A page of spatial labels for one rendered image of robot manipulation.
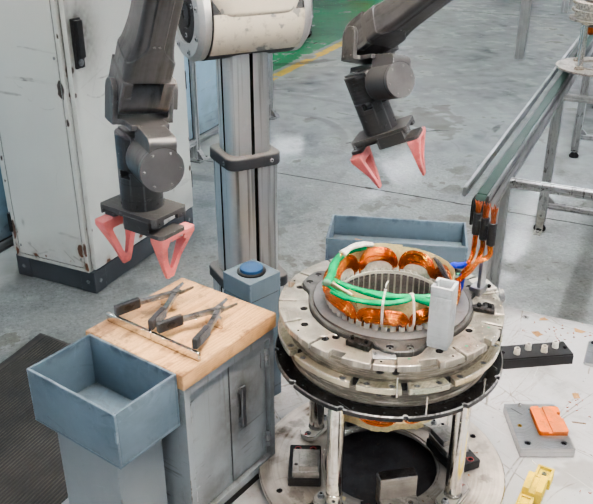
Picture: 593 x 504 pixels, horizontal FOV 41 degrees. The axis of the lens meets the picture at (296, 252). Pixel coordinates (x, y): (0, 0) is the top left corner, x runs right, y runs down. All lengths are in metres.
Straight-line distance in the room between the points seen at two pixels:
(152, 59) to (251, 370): 0.48
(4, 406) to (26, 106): 1.18
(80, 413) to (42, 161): 2.39
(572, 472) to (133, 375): 0.72
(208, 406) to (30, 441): 1.62
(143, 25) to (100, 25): 2.33
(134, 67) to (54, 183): 2.41
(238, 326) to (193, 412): 0.14
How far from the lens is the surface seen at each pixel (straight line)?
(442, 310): 1.02
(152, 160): 0.97
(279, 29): 1.40
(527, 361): 1.61
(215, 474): 1.22
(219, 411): 1.16
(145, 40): 0.96
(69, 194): 3.34
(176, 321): 1.12
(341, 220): 1.50
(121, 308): 1.16
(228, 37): 1.36
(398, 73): 1.28
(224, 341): 1.11
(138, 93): 1.02
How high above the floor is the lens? 1.66
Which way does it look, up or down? 26 degrees down
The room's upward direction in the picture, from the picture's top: straight up
